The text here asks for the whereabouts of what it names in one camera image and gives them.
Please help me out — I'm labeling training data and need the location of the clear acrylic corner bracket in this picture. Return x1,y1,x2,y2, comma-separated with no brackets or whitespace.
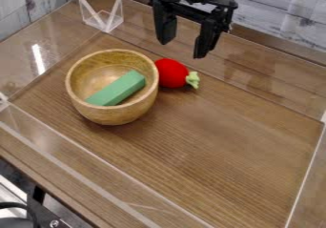
78,0,123,33

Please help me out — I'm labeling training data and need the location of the clear acrylic barrier wall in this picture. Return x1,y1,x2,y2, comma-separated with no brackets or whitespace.
0,93,214,228

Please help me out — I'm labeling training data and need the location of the green rectangular block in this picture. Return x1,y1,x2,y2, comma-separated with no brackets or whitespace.
86,70,147,106

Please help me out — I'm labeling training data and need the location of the black table clamp bracket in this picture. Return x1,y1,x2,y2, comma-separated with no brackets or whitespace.
27,186,71,228

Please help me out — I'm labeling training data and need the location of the brown wooden bowl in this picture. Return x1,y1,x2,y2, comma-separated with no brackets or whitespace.
66,49,158,126

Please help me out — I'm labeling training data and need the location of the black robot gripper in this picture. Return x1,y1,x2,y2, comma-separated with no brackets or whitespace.
151,0,238,58

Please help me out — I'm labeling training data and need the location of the red plush radish toy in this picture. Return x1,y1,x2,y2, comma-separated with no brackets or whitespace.
155,58,201,89

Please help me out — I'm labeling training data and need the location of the black cable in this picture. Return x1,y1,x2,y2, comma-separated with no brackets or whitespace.
0,201,36,228

